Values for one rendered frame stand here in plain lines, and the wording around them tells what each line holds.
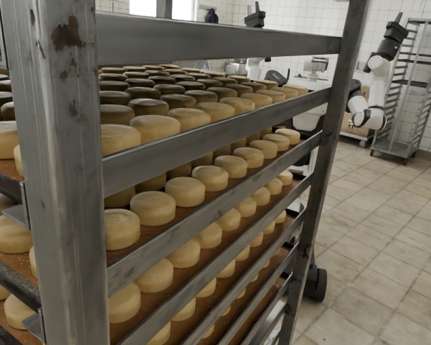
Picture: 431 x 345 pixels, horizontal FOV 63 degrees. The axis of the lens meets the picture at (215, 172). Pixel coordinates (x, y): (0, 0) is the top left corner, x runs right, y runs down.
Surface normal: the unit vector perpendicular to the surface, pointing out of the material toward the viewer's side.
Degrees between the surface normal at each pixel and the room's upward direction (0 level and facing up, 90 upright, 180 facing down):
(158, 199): 0
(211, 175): 0
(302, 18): 90
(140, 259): 90
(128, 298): 0
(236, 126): 90
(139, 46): 90
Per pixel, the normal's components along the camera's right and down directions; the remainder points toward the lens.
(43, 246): -0.54, 0.28
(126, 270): 0.84, 0.27
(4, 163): 0.08, -0.92
